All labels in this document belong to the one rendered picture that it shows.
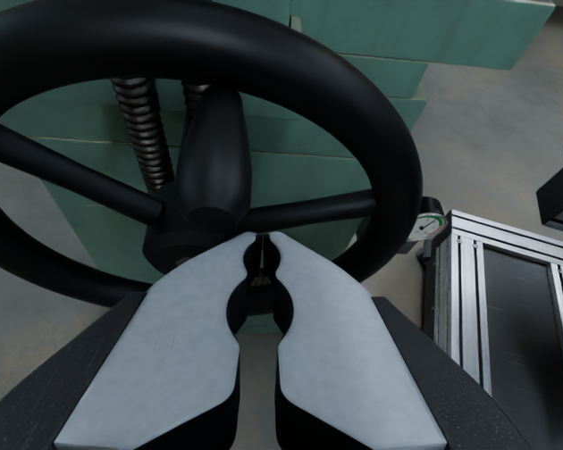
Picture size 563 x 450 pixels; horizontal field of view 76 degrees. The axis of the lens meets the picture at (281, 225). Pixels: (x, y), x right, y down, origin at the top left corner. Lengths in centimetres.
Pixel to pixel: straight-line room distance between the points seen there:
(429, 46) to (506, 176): 144
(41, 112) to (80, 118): 4
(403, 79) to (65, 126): 35
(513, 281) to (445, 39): 87
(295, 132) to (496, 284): 83
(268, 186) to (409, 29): 24
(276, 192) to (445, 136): 139
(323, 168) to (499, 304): 75
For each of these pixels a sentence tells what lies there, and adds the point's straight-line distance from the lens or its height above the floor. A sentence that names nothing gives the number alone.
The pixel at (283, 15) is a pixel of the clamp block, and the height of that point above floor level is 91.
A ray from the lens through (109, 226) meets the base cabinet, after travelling 60.
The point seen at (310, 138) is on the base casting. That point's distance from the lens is 42.
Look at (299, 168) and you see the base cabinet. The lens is 46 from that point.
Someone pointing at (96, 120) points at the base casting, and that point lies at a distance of 44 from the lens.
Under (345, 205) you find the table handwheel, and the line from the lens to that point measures 22.
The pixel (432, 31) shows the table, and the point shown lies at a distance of 38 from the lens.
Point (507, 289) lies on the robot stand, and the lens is 114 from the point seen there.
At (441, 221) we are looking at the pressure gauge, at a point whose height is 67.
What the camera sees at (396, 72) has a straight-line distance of 39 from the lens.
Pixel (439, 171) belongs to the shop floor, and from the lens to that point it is 162.
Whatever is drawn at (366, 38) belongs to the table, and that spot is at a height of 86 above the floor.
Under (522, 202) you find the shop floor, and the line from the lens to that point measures 173.
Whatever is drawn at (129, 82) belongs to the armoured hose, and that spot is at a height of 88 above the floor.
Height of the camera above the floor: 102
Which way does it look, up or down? 56 degrees down
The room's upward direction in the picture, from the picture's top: 13 degrees clockwise
